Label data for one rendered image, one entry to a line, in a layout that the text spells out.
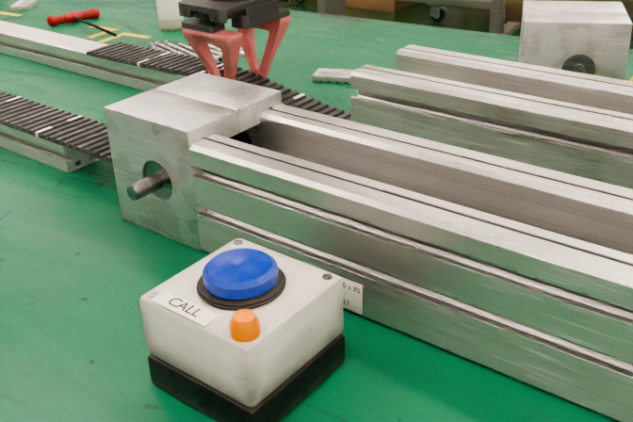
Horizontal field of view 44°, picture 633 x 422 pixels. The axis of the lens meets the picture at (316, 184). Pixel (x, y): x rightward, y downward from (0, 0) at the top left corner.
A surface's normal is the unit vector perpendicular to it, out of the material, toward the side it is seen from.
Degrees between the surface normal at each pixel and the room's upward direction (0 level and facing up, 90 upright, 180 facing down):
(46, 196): 0
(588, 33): 90
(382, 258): 90
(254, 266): 3
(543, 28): 90
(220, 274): 3
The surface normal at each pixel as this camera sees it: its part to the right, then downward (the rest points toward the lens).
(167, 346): -0.61, 0.37
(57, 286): -0.04, -0.90
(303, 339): 0.79, 0.25
